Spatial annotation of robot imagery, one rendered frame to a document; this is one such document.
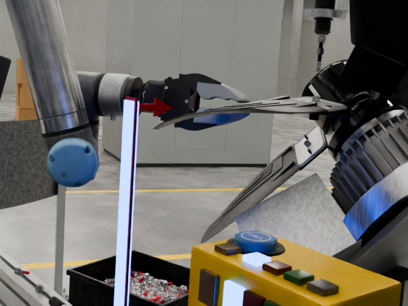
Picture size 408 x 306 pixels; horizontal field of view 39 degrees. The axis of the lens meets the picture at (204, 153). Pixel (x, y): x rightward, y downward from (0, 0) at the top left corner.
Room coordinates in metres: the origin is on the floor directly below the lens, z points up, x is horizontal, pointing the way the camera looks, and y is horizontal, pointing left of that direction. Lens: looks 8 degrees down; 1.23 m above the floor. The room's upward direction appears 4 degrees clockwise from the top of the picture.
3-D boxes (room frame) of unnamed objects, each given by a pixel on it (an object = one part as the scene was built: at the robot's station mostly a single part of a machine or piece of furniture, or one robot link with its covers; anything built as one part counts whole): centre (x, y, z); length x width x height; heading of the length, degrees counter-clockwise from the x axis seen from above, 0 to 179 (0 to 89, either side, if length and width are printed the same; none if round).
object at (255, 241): (0.52, -0.05, 1.08); 0.04 x 0.04 x 0.02
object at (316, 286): (0.42, -0.10, 1.08); 0.02 x 0.02 x 0.01; 39
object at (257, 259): (0.47, -0.05, 1.08); 0.02 x 0.02 x 0.01; 39
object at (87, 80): (1.02, 0.23, 1.17); 0.11 x 0.08 x 0.09; 76
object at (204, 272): (0.48, -0.01, 1.04); 0.02 x 0.01 x 0.03; 39
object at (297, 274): (0.44, -0.08, 1.08); 0.02 x 0.02 x 0.01; 39
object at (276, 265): (0.45, -0.07, 1.08); 0.02 x 0.02 x 0.01; 39
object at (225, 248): (0.50, -0.03, 1.08); 0.02 x 0.02 x 0.01; 39
